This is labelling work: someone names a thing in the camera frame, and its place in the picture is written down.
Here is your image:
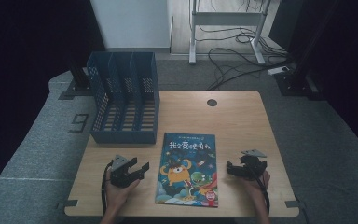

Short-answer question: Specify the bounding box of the black floor cable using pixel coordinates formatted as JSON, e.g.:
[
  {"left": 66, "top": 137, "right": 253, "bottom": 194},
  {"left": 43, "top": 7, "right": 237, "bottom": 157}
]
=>
[
  {"left": 195, "top": 23, "right": 288, "bottom": 59},
  {"left": 206, "top": 47, "right": 292, "bottom": 91}
]

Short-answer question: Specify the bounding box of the blue plastic file rack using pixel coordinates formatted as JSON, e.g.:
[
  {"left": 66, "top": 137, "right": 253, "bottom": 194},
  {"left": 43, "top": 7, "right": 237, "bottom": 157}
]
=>
[{"left": 86, "top": 50, "right": 161, "bottom": 145}]

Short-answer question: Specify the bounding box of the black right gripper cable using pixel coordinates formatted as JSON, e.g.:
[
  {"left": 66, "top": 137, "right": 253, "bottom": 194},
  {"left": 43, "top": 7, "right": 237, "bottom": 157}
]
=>
[{"left": 251, "top": 167, "right": 271, "bottom": 217}]

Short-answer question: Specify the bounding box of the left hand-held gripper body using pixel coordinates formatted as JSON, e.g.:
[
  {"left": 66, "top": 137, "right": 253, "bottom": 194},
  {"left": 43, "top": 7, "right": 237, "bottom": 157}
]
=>
[{"left": 109, "top": 154, "right": 145, "bottom": 189}]

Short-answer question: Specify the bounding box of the person's right hand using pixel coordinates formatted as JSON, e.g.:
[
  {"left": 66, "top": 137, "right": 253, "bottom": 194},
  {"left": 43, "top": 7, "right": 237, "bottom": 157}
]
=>
[{"left": 241, "top": 170, "right": 271, "bottom": 206}]

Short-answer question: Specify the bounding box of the white partition panel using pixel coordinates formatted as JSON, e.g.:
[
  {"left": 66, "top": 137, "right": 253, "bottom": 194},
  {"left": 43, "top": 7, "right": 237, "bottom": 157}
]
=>
[{"left": 89, "top": 0, "right": 173, "bottom": 53}]

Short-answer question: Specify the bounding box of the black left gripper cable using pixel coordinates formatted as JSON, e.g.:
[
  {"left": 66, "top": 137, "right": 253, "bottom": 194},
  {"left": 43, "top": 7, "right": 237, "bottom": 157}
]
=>
[{"left": 101, "top": 160, "right": 115, "bottom": 216}]

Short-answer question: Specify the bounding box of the person's left hand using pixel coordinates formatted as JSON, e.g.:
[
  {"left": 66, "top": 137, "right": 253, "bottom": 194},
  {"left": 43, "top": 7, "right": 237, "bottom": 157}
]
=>
[{"left": 104, "top": 170, "right": 141, "bottom": 216}]

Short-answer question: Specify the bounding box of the grey tape strip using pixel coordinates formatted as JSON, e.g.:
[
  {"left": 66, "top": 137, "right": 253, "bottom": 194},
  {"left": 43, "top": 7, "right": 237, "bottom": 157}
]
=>
[{"left": 284, "top": 200, "right": 306, "bottom": 210}]

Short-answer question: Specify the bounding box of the white power strip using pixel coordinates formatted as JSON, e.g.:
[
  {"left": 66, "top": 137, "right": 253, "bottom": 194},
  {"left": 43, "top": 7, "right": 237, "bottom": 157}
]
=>
[{"left": 268, "top": 65, "right": 291, "bottom": 77}]

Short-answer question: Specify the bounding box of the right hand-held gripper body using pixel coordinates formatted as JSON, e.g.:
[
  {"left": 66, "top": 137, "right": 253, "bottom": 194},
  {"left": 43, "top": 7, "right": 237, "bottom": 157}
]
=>
[{"left": 241, "top": 148, "right": 268, "bottom": 181}]

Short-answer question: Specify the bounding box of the dark curtain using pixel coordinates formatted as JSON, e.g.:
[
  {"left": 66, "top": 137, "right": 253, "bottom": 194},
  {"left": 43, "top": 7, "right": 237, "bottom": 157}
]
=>
[
  {"left": 268, "top": 0, "right": 358, "bottom": 167},
  {"left": 0, "top": 0, "right": 106, "bottom": 203}
]

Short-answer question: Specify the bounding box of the colourful cartoon picture book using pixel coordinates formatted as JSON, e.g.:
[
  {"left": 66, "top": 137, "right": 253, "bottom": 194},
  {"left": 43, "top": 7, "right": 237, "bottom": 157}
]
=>
[{"left": 154, "top": 132, "right": 219, "bottom": 208}]

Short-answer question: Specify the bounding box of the white metal desk frame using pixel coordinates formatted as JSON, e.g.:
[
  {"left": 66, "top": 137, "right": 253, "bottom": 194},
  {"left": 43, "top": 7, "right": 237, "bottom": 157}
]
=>
[{"left": 188, "top": 0, "right": 273, "bottom": 65}]

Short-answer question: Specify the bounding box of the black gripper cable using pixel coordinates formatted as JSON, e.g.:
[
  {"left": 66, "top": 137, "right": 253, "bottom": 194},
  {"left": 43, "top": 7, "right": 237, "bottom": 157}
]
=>
[
  {"left": 251, "top": 167, "right": 271, "bottom": 217},
  {"left": 101, "top": 160, "right": 115, "bottom": 216}
]

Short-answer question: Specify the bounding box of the black metal stand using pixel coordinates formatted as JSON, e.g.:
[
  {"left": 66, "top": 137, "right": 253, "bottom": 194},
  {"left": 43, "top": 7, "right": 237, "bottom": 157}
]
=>
[
  {"left": 274, "top": 0, "right": 325, "bottom": 101},
  {"left": 58, "top": 59, "right": 93, "bottom": 101}
]

